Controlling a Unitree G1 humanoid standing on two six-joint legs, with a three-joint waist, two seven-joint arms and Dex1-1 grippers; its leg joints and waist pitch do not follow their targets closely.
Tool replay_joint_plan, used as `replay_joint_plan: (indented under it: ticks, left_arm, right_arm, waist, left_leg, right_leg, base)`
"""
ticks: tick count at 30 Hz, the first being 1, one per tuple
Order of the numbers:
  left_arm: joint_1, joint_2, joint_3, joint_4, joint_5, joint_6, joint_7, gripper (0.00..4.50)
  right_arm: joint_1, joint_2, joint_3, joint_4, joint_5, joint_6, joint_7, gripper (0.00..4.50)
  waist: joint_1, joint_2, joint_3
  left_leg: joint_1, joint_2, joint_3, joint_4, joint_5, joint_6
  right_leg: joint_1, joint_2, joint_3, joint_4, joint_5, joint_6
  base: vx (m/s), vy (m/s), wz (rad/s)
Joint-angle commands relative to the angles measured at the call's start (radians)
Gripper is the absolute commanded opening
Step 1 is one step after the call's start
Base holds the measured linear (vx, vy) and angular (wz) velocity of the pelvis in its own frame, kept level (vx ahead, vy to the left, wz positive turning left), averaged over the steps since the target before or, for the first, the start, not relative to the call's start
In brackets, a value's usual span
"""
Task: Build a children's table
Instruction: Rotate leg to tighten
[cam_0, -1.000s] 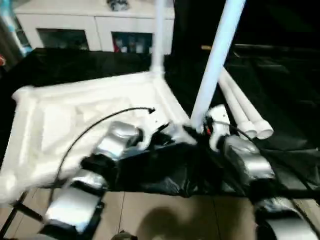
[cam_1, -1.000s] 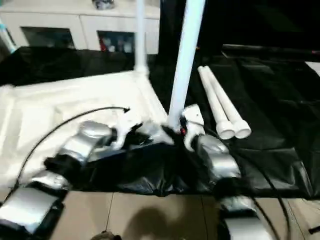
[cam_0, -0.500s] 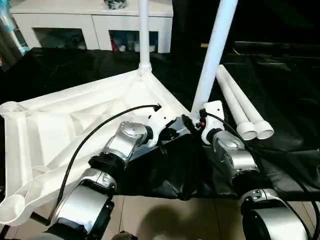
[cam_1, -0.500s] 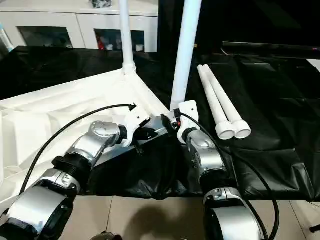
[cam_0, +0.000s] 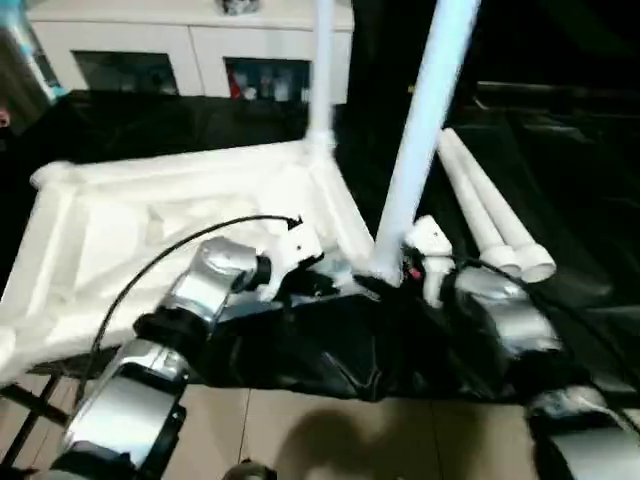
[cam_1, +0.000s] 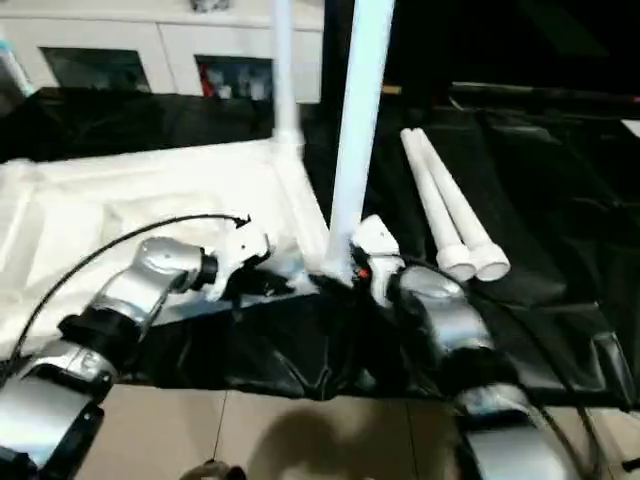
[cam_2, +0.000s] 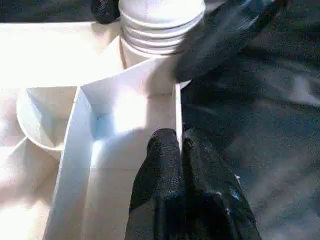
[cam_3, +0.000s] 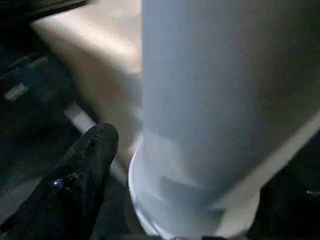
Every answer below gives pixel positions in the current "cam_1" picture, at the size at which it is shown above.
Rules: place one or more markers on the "red box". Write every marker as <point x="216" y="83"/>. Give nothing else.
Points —
<point x="207" y="80"/>

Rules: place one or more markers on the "dark furniture with brass label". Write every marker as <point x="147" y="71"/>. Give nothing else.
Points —
<point x="525" y="40"/>

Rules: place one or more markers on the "dark patterned bundle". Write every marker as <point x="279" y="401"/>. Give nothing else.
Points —
<point x="209" y="5"/>

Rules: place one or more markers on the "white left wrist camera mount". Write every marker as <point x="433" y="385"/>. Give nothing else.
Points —
<point x="240" y="245"/>

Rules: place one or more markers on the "blue white plastic pack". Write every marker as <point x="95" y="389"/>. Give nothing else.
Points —
<point x="15" y="70"/>

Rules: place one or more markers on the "white plastic table leg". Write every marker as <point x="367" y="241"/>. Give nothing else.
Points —
<point x="360" y="125"/>
<point x="462" y="210"/>
<point x="286" y="65"/>
<point x="430" y="200"/>

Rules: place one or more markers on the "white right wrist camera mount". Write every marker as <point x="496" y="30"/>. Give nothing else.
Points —
<point x="376" y="240"/>

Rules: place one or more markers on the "white plastic table top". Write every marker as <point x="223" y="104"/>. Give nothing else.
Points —
<point x="125" y="185"/>

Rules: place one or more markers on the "black plastic mat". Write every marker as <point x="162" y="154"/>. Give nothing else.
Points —
<point x="550" y="210"/>

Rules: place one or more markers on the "black horizontal bar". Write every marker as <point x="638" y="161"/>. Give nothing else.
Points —
<point x="550" y="92"/>

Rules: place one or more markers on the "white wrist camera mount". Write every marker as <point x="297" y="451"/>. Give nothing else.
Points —
<point x="240" y="245"/>
<point x="376" y="240"/>

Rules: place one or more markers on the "white glass-door cabinet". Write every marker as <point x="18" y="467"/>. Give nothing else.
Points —
<point x="160" y="35"/>

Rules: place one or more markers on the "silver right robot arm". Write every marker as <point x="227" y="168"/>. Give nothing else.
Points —
<point x="450" y="310"/>

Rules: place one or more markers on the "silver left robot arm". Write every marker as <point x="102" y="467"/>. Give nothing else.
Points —
<point x="145" y="275"/>

